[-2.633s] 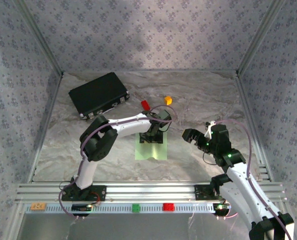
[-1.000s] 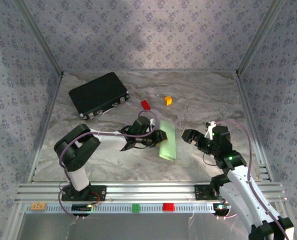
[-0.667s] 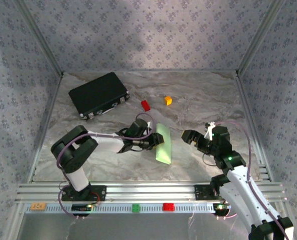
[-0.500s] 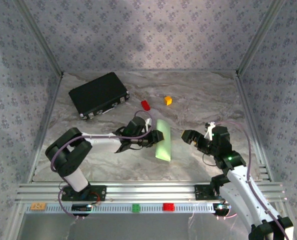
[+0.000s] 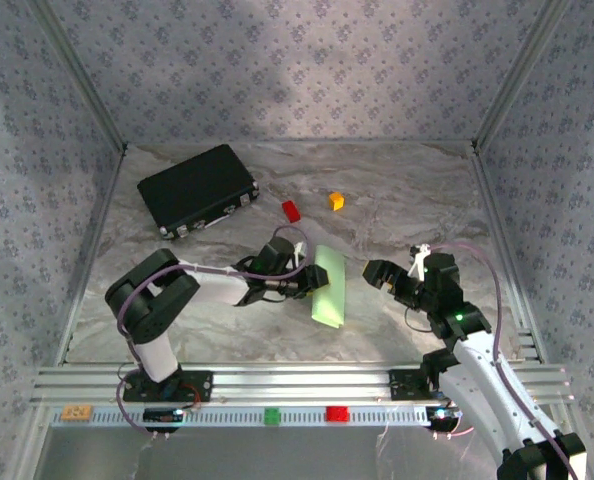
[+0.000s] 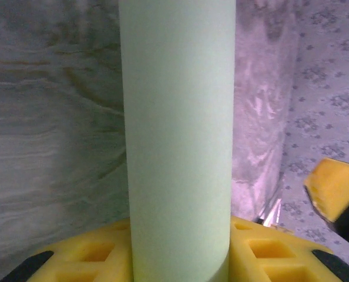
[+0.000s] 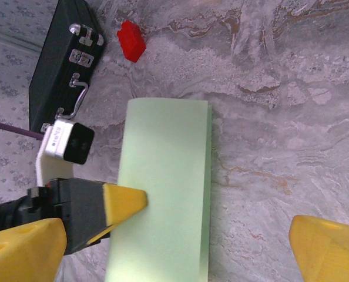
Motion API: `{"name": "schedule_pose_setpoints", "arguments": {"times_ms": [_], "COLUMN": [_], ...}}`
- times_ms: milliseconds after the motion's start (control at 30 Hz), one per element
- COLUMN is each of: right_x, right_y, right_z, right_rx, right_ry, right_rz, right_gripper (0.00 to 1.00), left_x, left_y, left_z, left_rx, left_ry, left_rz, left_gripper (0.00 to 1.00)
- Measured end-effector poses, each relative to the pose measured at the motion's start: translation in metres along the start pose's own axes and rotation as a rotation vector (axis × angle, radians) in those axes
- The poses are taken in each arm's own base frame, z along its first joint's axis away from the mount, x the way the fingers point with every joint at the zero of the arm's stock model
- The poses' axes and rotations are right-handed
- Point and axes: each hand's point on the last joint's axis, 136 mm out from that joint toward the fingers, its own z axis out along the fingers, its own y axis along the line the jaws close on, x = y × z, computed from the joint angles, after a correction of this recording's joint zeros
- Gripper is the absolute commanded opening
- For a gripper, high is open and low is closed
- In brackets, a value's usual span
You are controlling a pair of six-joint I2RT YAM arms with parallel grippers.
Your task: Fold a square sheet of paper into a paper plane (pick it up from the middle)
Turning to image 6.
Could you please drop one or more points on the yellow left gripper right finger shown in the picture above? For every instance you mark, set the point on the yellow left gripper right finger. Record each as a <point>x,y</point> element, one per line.
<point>242,258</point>

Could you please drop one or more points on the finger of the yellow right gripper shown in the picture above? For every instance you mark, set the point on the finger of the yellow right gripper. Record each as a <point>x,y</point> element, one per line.
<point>336,188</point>

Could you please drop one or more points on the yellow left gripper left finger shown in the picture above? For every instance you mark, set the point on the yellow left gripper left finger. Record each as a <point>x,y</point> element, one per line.
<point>68,265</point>

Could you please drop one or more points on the light green paper sheet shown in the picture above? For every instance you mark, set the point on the light green paper sheet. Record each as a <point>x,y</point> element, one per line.
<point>177,132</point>

